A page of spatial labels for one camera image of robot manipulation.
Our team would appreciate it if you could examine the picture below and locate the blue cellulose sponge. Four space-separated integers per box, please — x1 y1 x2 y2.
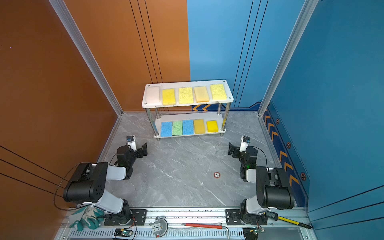
183 120 195 135
161 122 173 138

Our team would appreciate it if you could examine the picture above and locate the bright yellow foam sponge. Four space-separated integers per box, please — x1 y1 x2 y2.
207 121 219 133

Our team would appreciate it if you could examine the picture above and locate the green cellulose sponge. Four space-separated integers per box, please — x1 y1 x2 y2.
172 121 183 136

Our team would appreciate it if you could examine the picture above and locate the white foam sponge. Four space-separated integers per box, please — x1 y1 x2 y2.
146 87 161 105

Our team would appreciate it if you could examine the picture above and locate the yellow foam sponge front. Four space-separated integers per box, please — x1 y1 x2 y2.
162 89 176 106

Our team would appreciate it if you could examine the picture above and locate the yellow cellulose sponge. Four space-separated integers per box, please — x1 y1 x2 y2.
210 84 228 101
179 87 194 105

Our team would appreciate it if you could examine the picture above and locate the orange-yellow thick sponge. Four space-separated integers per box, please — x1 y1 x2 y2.
194 86 210 103

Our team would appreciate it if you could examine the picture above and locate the small orange-yellow sponge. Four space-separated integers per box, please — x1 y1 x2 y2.
194 119 206 135

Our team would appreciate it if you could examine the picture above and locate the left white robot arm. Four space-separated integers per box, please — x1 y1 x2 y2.
63 142 148 225

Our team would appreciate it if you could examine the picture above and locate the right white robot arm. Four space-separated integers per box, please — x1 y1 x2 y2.
228 143 295 225

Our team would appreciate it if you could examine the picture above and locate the white two-tier metal shelf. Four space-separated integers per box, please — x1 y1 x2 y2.
142 80 234 139

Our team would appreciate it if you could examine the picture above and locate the yellow black tape measure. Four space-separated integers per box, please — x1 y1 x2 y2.
267 212 312 229

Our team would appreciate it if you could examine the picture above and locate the round grey socket plate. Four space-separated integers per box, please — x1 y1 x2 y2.
152 217 169 238

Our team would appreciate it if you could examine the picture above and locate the circuit board right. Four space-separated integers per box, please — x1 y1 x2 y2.
250 226 265 236

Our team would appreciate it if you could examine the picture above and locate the green circuit board left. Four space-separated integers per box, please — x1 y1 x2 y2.
113 229 134 240

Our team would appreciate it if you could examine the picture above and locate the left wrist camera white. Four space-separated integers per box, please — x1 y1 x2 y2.
126 135 137 151

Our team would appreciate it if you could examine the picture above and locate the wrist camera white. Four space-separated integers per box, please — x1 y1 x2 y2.
126 135 137 151
240 136 251 152

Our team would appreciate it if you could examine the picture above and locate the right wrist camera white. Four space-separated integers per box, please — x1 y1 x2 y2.
240 136 251 152

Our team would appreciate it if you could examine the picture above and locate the red handled tool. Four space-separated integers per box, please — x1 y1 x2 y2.
182 223 230 240

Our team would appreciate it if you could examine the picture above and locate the aluminium front rail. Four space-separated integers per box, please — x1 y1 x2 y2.
55 207 317 240

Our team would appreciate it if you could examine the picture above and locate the aluminium right corner post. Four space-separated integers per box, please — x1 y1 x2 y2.
258 0 319 117

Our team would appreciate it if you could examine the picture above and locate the aluminium corner post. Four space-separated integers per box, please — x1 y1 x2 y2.
49 0 124 117
258 0 319 117

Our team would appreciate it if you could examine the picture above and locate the aluminium left corner post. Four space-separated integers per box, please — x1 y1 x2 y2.
49 0 124 117

